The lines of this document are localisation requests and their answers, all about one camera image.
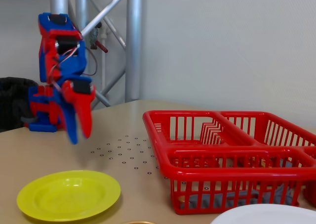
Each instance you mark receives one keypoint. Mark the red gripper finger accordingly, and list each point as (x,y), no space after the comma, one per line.
(85,115)

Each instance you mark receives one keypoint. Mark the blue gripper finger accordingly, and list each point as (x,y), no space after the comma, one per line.
(70,125)

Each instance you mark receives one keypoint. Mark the yellow-green plastic plate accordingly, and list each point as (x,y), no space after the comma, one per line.
(69,196)

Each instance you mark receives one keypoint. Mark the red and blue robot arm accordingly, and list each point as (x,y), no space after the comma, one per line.
(47,60)

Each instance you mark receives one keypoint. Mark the beige plastic cup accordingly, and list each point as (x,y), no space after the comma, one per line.
(139,222)

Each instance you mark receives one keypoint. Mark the beige plastic spoon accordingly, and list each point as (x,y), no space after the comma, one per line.
(183,199)

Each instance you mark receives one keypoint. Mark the red plastic dish rack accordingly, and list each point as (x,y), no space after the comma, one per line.
(222,157)

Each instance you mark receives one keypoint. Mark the purple-grey plastic spoon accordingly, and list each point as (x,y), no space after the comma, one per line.
(222,199)

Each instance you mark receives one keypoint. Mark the white round lid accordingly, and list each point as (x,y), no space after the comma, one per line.
(266,215)

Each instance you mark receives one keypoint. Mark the aluminium truss frame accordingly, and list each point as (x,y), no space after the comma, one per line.
(133,36)

